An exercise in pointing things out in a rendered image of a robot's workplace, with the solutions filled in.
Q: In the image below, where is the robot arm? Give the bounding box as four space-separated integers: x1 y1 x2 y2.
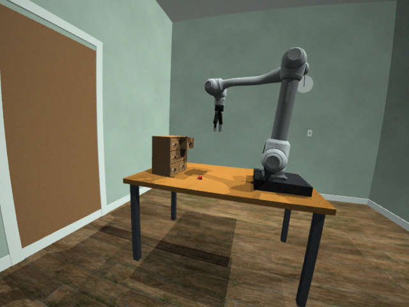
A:
204 47 309 180

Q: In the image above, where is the small brown chest of drawers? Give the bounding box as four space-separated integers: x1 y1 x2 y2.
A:
152 136 188 177

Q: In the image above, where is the dark brown drawer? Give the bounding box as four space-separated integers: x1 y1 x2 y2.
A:
171 138 180 150
179 159 187 172
180 138 194 149
180 149 187 160
171 150 180 163
170 162 179 176

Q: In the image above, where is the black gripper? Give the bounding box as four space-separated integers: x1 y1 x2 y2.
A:
213 106 224 132

